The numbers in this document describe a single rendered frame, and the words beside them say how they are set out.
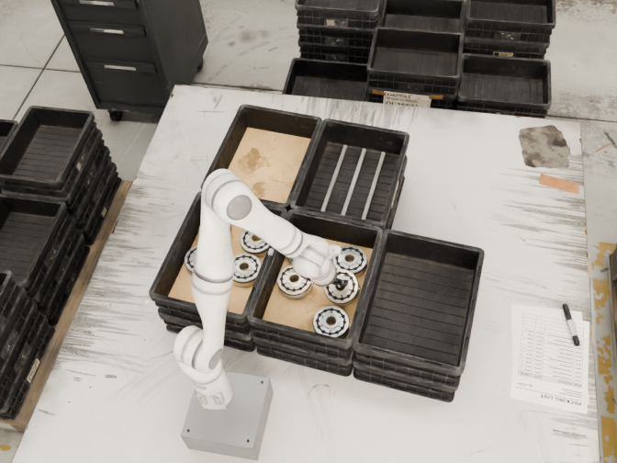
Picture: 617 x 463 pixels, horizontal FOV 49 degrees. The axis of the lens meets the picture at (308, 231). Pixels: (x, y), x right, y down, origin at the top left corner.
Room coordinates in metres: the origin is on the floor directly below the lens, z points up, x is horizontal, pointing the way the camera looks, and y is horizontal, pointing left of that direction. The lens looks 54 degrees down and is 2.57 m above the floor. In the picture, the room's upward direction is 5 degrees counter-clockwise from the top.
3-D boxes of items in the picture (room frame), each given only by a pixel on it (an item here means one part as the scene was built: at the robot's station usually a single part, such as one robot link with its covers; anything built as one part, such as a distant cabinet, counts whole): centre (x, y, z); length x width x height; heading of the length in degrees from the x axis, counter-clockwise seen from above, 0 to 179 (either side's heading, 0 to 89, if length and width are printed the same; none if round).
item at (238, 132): (1.50, 0.12, 0.87); 0.40 x 0.30 x 0.11; 159
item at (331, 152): (1.40, -0.16, 0.87); 0.40 x 0.30 x 0.11; 159
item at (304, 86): (2.43, -0.15, 0.26); 0.40 x 0.30 x 0.23; 75
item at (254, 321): (1.02, -0.01, 0.92); 0.40 x 0.30 x 0.02; 159
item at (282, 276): (1.05, 0.05, 0.86); 0.10 x 0.10 x 0.01
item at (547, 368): (0.80, -0.68, 0.70); 0.33 x 0.23 x 0.01; 165
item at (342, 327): (0.90, -0.04, 0.86); 0.10 x 0.10 x 0.01
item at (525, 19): (2.61, -1.03, 0.37); 0.40 x 0.30 x 0.45; 75
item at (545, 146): (1.62, -0.89, 0.71); 0.22 x 0.19 x 0.01; 165
